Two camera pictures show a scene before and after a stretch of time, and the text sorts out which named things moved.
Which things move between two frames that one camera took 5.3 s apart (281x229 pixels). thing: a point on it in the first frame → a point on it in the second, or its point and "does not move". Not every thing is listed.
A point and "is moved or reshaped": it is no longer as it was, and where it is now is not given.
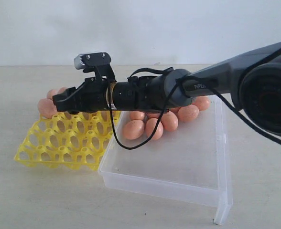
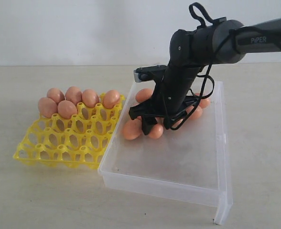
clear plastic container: x=189 y=164 does not move
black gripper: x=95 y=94 → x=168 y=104
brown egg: x=46 y=108 does not move
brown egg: x=51 y=93 does not move
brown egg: x=150 y=124 does not move
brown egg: x=61 y=90 is moved or reshaped
